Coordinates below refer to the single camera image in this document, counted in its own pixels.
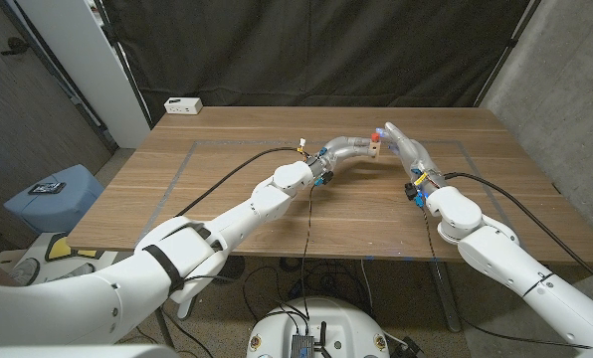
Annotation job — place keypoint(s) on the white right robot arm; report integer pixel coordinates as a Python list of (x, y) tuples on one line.
[(505, 258)]

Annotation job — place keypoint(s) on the round black floor fan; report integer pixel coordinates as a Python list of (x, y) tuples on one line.
[(237, 268)]

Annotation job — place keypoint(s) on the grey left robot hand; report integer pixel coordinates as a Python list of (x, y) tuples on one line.
[(343, 149)]

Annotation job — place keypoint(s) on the white pillar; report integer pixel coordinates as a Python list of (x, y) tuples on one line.
[(92, 64)]

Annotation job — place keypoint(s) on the white power strip box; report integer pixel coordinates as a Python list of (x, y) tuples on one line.
[(183, 105)]

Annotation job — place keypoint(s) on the blue plastic stool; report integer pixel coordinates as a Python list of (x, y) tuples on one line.
[(62, 211)]

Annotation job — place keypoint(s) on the grey table leg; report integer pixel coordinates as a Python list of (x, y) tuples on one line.
[(448, 303)]

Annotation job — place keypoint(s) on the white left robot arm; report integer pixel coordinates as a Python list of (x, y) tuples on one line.
[(177, 253)]

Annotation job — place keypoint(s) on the small wooden block with holes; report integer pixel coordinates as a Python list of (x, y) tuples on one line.
[(374, 148)]

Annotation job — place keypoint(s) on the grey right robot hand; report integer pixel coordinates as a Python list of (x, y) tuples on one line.
[(413, 154)]

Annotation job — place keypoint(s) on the grey electronics box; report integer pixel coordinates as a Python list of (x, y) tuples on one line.
[(301, 345)]

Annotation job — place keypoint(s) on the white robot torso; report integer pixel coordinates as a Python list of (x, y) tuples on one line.
[(346, 323)]

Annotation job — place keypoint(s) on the black backdrop curtain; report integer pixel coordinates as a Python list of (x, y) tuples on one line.
[(301, 50)]

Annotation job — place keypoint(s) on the black backdrop stand pole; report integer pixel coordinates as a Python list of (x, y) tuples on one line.
[(123, 62), (510, 44)]

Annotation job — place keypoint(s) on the white table leg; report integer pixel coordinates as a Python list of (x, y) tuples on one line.
[(187, 309)]

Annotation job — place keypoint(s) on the red-headed wooden screw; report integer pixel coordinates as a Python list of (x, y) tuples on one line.
[(375, 136)]

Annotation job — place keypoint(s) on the black smartphone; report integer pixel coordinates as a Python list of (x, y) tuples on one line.
[(47, 188)]

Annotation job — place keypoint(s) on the grey black sneaker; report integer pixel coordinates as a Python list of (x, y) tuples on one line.
[(77, 271), (25, 271)]

